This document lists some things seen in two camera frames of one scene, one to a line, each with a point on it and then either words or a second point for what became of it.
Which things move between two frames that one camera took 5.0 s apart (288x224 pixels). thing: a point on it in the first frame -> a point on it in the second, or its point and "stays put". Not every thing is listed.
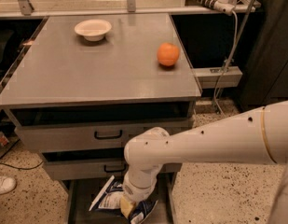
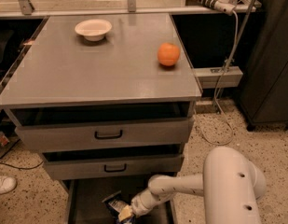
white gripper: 133,192 -> 140,204
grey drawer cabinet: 86,83 stays put
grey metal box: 210,77 stays put
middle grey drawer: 86,164 stays put
